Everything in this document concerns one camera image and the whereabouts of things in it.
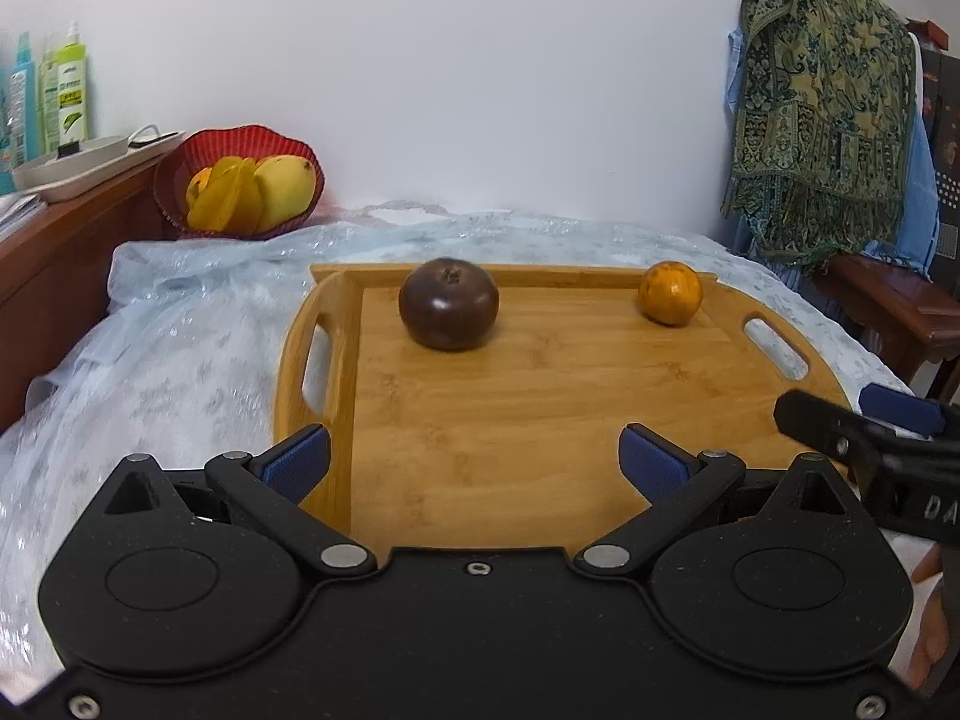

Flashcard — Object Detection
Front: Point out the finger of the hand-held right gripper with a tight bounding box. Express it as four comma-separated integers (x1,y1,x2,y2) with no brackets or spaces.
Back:
774,388,901,467
859,382,947,437

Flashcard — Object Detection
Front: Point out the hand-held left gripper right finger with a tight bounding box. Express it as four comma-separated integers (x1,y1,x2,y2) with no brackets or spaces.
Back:
571,424,857,580

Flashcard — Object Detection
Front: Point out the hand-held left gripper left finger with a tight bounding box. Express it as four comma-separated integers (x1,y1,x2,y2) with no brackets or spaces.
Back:
101,424,377,580

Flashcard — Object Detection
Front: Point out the wooden serving tray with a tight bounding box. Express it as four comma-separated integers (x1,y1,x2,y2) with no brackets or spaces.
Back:
274,262,854,550

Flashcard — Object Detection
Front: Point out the red woven basket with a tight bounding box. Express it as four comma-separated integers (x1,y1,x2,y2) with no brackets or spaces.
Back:
153,124,326,242

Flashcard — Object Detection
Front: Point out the person's right hand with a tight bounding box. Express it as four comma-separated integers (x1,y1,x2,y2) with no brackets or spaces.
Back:
910,541,960,691

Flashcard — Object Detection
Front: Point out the brown wooden chair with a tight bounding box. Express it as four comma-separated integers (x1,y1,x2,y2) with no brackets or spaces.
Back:
813,253,960,400

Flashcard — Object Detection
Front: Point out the white lace tablecloth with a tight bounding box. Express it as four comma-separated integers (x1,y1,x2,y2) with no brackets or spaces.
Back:
0,200,922,698

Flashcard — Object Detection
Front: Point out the large orange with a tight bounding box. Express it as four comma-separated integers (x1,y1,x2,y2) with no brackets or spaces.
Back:
638,260,704,328

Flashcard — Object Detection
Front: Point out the dark purple round fruit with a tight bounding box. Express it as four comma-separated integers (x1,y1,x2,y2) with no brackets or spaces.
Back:
398,257,501,352

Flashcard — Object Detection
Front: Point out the yellow mango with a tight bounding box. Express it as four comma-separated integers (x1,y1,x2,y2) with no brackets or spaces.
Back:
253,154,317,233

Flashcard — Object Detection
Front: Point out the yellow starfruit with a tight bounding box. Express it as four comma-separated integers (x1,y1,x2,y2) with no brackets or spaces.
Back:
186,157,264,234

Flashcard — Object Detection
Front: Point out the brown wooden cabinet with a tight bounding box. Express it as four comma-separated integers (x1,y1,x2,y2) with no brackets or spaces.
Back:
0,152,179,434

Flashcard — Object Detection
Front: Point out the green patterned fringed shawl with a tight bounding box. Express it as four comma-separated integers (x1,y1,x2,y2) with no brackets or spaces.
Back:
721,0,920,275

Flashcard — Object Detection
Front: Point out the white plastic tray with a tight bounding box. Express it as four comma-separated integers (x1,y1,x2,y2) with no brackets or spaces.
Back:
11,129,187,204

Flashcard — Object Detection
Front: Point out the stack of papers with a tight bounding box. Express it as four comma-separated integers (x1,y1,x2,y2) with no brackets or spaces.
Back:
0,193,43,242

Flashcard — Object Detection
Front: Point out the green white spray bottle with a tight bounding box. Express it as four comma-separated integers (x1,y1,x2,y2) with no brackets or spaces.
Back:
56,20,90,145

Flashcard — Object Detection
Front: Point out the teal spray bottle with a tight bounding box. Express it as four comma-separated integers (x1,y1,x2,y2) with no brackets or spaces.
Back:
0,66,16,196
10,31,39,167

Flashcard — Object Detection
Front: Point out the pale green bottle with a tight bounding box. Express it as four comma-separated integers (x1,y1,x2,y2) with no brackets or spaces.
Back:
38,31,61,157

